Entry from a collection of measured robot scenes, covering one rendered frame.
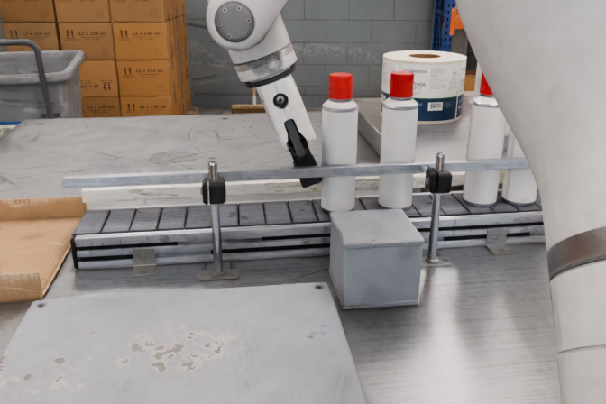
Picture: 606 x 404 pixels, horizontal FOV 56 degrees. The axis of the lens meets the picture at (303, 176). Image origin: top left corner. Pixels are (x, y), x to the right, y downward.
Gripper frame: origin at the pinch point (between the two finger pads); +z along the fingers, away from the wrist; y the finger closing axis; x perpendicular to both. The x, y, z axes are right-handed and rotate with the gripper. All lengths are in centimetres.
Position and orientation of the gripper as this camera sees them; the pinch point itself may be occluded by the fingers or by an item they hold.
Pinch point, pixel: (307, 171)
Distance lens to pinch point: 84.8
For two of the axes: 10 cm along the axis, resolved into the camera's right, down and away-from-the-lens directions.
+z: 3.4, 8.7, 3.6
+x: -9.3, 3.6, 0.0
